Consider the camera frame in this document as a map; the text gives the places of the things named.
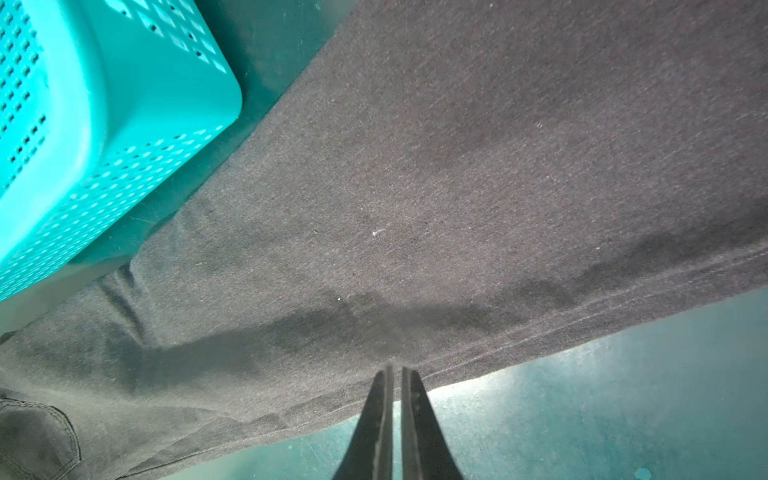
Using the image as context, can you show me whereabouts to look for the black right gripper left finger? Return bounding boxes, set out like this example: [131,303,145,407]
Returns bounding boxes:
[333,367,394,480]

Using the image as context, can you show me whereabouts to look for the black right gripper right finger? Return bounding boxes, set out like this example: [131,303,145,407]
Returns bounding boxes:
[401,367,464,480]

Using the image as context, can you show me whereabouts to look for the dark grey long pants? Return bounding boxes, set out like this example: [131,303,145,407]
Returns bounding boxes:
[1,1,767,479]

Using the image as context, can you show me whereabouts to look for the teal plastic mesh basket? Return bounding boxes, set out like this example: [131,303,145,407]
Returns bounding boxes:
[1,0,242,298]

